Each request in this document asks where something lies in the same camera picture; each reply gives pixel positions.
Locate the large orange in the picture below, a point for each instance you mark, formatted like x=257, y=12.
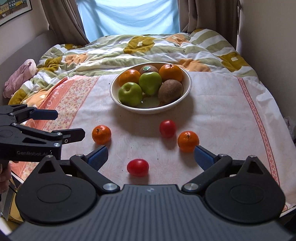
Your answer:
x=130, y=75
x=170, y=71

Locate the red tomato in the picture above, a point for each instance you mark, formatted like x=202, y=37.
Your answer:
x=138, y=167
x=167, y=128

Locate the kiwi with green sticker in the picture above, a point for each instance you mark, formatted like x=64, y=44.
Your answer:
x=148, y=68

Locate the green apple back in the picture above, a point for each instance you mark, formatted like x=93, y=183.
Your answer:
x=150, y=83

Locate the small mandarin right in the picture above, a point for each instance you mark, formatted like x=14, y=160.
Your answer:
x=187, y=141

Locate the cream bowl with duck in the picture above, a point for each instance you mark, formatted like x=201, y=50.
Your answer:
x=151, y=104

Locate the pink plush toy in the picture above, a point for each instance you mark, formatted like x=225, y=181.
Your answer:
x=24, y=73

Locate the small mandarin left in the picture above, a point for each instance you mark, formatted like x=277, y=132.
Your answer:
x=101, y=134

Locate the green apple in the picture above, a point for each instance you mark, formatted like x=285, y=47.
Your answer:
x=150, y=83
x=130, y=94

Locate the framed picture on wall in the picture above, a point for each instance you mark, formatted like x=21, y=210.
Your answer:
x=11, y=9

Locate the red tomato near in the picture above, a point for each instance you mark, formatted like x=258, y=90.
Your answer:
x=138, y=167

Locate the brown kiwi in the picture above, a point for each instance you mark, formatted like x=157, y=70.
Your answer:
x=170, y=91

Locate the green apple front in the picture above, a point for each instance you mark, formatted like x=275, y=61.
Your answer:
x=130, y=94

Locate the brown curtain left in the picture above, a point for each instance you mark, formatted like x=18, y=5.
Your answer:
x=65, y=21

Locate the brown curtain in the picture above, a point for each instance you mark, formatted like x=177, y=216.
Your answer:
x=65, y=21
x=221, y=16

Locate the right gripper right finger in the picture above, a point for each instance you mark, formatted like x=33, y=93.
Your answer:
x=242, y=191

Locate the small mandarin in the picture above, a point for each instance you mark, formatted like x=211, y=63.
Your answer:
x=187, y=141
x=101, y=134

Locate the white pink floral cloth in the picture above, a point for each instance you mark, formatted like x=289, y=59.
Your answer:
x=234, y=116

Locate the floral green striped quilt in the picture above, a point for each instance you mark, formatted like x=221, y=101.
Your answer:
x=203, y=50

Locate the person left hand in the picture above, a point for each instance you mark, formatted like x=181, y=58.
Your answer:
x=4, y=178

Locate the brown curtain right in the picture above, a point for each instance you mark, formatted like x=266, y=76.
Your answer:
x=221, y=16

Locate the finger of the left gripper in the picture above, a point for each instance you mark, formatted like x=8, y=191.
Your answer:
x=43, y=114

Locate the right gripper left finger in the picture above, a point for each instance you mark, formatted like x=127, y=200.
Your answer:
x=60, y=191

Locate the red tomato far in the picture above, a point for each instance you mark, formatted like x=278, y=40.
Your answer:
x=167, y=128

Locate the light blue window sheet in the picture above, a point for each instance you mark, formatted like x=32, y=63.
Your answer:
x=104, y=18

